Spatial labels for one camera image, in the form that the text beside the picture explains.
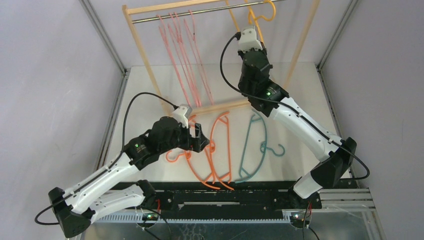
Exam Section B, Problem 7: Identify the aluminium frame post left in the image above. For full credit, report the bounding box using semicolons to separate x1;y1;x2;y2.
80;0;127;170

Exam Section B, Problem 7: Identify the black left camera cable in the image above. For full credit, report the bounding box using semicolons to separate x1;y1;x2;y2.
34;92;180;227

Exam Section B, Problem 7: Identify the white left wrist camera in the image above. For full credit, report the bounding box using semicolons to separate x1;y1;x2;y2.
171;104;193;129

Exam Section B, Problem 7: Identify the black camera cable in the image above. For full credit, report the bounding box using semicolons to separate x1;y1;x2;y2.
219;31;371;182
34;92;180;227

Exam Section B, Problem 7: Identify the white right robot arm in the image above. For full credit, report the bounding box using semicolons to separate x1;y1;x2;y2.
238;49;357;208

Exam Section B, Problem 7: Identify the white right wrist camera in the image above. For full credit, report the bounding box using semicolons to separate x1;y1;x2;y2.
238;25;265;53

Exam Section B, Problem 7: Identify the aluminium frame post right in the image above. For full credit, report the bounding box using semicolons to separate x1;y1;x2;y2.
315;0;361;136

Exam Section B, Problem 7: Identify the metal cable tray base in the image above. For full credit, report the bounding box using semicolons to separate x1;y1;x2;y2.
79;189;387;240

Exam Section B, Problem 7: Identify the orange plastic hanger left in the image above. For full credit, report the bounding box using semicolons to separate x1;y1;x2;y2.
165;114;221;191

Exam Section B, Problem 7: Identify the orange plastic hanger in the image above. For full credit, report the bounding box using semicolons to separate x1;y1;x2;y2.
206;111;235;191
165;114;221;191

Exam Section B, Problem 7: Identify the teal plastic hanger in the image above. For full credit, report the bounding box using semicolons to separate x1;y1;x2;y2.
234;110;286;185

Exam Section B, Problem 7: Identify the wooden clothes rack frame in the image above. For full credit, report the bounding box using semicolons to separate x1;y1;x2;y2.
122;0;320;116

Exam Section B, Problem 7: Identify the black right camera cable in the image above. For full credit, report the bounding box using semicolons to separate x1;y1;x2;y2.
219;31;371;182

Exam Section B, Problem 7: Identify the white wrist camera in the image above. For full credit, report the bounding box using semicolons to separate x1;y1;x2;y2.
238;25;265;53
171;104;193;129

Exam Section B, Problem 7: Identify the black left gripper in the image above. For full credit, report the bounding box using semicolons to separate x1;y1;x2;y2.
159;120;209;154

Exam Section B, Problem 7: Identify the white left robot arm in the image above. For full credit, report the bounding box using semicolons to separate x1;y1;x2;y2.
48;116;210;238

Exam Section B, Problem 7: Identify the aluminium frame post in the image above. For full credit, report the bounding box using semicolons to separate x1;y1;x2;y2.
315;0;361;136
80;0;127;170

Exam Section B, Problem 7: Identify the orange plastic hanger right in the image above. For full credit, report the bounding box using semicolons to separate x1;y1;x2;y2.
206;111;235;191

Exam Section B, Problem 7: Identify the yellow plastic hanger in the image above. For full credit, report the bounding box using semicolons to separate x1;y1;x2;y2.
224;0;277;43

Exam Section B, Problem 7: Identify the hanging pink wire hanger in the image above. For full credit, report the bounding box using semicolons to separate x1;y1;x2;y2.
157;15;192;107

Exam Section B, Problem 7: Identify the metal rack rod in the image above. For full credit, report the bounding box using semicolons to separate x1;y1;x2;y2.
131;1;268;24

